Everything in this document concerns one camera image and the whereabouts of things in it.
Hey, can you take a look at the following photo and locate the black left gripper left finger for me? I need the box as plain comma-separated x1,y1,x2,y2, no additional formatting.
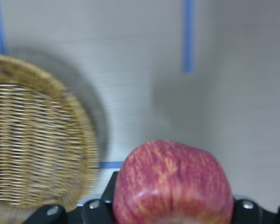
81,171,119,224

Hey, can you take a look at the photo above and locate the red yellow streaked apple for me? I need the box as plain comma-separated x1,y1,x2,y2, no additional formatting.
112,140,233,224

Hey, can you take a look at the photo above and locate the woven wicker basket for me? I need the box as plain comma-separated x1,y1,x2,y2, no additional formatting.
0,55,98,210

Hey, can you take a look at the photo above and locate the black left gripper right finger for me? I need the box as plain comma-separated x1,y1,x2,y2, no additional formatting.
232,195,264,224

